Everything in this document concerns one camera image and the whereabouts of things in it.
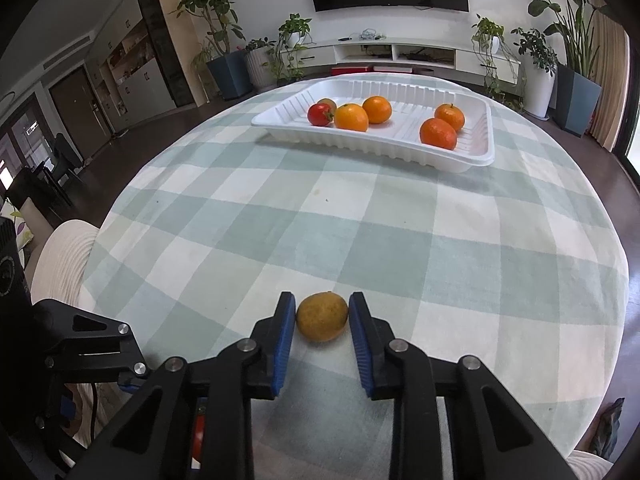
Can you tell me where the large broad leaf plant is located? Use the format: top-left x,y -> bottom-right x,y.
504,0 -> 613,76

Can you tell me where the green white checked tablecloth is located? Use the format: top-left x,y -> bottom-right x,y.
80,72 -> 630,461

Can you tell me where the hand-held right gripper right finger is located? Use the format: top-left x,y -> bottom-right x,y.
348,291 -> 576,480

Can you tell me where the leaf print cushion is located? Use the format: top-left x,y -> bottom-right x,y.
0,199 -> 37,251

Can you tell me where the white plastic tray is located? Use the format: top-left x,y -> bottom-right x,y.
251,78 -> 496,174

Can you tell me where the tall leafy tree plant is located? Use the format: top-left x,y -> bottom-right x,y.
169,0 -> 247,58

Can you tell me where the white television cabinet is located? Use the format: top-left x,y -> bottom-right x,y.
277,37 -> 523,85

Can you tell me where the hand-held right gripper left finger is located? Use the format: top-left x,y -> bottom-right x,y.
65,291 -> 297,480

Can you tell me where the dark cloth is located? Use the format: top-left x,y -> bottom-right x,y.
589,397 -> 626,461

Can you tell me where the orange mandarin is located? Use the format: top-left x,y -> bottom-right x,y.
434,103 -> 466,133
362,95 -> 393,125
419,117 -> 458,151

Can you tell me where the dark dining table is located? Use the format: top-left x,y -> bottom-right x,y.
0,165 -> 73,221

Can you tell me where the cream ribbed seat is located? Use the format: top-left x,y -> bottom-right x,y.
31,219 -> 132,466

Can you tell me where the beige curtain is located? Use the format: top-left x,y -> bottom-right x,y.
586,7 -> 631,153

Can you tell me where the bushy umbrella plant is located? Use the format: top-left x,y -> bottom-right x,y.
511,27 -> 558,71

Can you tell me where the built-in wall cabinet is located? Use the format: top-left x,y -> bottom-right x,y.
97,0 -> 196,131

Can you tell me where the dark blue square planter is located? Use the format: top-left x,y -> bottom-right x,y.
206,51 -> 252,101

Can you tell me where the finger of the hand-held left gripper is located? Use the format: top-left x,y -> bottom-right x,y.
32,299 -> 151,392

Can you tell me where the red object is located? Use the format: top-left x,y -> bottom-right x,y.
192,399 -> 207,463

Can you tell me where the smooth yellow orange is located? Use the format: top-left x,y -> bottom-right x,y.
333,103 -> 370,133

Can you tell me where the red tomato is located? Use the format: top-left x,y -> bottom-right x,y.
307,103 -> 335,127

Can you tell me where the blue grey square planter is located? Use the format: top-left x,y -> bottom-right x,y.
550,63 -> 603,137

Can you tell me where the brown entrance door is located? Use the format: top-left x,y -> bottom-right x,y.
49,66 -> 115,138

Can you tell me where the black framed glass door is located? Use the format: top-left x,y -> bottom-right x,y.
617,25 -> 640,181

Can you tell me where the trailing pothos plant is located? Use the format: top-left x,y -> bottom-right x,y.
471,14 -> 526,111
265,13 -> 315,87

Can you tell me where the white ribbed planter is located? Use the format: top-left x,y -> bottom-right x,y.
244,49 -> 277,93

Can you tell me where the dark dining chair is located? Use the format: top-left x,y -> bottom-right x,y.
50,132 -> 86,183

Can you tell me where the tall white round planter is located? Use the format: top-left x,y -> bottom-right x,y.
522,62 -> 557,118

